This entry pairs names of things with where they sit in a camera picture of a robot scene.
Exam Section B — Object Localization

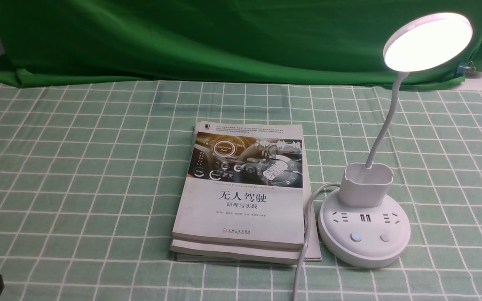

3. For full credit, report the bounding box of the green backdrop cloth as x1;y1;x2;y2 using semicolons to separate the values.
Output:
0;0;482;89

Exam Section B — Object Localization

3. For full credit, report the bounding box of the lower book under textbook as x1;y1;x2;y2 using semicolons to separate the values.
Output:
169;124;322;265

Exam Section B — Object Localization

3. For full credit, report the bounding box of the top self-driving textbook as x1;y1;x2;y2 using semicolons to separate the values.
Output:
172;121;305;250

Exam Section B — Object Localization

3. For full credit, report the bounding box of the blue binder clip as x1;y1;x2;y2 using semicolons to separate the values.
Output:
455;61;476;77

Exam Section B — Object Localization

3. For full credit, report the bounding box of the white desk lamp with socket base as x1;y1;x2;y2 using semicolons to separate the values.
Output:
318;12;474;268

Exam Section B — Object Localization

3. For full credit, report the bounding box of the green checkered tablecloth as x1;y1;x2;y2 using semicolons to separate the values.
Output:
0;81;482;301

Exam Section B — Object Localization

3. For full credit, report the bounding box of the white lamp power cable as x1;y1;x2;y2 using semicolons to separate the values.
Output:
292;182;342;301

